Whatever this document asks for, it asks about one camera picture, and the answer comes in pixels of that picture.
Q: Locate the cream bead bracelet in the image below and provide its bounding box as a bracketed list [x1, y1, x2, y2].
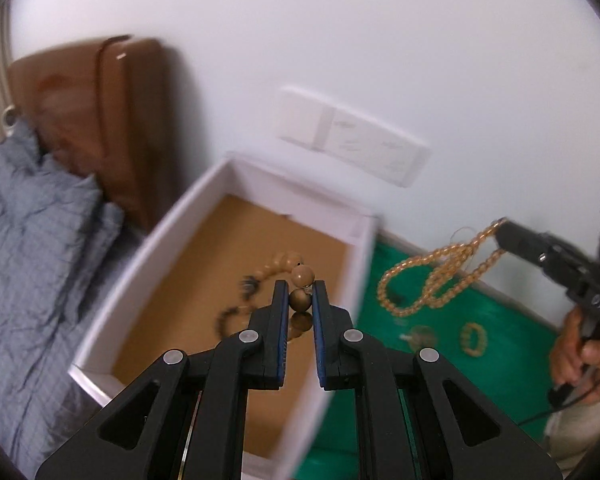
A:
[460, 322, 488, 358]

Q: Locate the person's right hand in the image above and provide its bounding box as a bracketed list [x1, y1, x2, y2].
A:
[550, 306, 600, 403]

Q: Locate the dark bangle with grey band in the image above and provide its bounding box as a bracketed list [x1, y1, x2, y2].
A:
[237, 274, 262, 302]

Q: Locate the white box with brown bottom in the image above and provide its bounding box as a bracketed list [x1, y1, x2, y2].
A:
[69, 156, 380, 480]

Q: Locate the green table cloth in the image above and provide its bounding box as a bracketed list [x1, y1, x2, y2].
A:
[290, 240, 563, 480]

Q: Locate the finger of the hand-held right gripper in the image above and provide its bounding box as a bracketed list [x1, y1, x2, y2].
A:
[494, 219, 589, 279]

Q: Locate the amber large bead bracelet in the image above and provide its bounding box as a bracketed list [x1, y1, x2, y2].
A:
[260, 251, 317, 346]

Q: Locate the blue-grey bedding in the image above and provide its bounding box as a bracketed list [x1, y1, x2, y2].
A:
[0, 120, 146, 466]

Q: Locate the black cable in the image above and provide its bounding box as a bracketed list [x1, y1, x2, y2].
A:
[522, 360, 600, 426]

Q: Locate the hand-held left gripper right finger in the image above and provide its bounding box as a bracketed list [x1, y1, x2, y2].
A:
[311, 280, 563, 480]

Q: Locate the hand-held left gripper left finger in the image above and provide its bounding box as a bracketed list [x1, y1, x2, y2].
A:
[35, 280, 290, 480]

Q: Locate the brown leather bag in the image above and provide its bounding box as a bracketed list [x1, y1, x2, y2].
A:
[7, 35, 191, 233]

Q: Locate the dark green bead bracelet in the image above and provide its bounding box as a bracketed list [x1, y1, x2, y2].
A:
[214, 304, 261, 337]

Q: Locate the white double wall socket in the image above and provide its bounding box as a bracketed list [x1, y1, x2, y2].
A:
[320, 107, 431, 188]

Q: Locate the beige cloth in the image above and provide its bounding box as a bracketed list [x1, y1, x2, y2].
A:
[545, 400, 600, 466]

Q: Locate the gold pearl necklace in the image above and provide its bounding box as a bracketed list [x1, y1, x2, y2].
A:
[377, 217, 508, 318]

